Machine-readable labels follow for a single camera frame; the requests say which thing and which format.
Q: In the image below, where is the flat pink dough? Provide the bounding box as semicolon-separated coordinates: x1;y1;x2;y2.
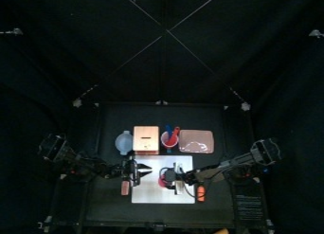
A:
157;174;168;189

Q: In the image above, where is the wooden drawer box red front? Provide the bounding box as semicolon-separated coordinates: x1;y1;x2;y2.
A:
132;125;161;155

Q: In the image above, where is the grey blue bowl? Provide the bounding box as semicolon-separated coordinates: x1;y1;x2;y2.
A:
113;130;135;156

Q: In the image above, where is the striped sponge block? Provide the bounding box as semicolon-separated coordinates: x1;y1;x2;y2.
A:
120;180;132;196

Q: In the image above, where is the white cutting board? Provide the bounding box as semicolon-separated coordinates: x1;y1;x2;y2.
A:
131;154;196;205

